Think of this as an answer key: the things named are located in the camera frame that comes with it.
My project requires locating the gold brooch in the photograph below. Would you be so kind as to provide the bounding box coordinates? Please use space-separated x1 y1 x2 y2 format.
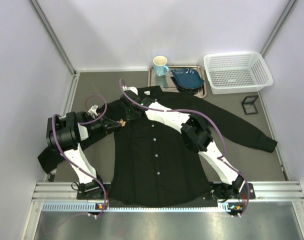
119 119 126 127

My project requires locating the black button shirt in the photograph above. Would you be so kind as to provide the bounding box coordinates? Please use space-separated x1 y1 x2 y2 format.
37 85 278 207

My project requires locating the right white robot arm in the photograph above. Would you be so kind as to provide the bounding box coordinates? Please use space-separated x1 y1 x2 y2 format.
121 86 250 203

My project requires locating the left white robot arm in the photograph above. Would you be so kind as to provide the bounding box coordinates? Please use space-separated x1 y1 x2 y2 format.
46 112 126 200

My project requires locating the brooch in black box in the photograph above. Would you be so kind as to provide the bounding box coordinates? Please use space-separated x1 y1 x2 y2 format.
241 95 259 115

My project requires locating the steel tray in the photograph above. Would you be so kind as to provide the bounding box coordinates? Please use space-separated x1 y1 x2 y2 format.
147 65 208 99

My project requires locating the light blue mug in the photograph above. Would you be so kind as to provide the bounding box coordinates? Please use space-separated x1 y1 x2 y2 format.
153 55 169 77

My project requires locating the dark blue plate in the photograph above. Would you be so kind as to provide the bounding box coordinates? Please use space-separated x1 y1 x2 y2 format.
171 68 204 90

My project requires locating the white plastic basket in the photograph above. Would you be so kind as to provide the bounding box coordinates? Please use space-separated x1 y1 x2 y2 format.
203 51 274 95

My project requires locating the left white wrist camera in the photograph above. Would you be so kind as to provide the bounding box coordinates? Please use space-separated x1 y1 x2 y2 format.
88 104 99 119

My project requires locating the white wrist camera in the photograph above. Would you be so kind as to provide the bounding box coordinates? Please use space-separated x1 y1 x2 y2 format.
122 85 139 96
88 104 99 119

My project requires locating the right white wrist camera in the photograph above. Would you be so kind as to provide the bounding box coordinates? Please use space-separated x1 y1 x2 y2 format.
122 85 139 96

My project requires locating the aluminium frame rail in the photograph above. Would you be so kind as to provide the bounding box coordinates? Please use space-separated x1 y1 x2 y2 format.
32 181 304 213

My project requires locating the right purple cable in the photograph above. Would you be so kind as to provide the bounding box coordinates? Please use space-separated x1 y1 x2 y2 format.
118 78 251 218

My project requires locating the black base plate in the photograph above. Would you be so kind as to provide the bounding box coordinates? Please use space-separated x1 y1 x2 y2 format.
71 180 256 211

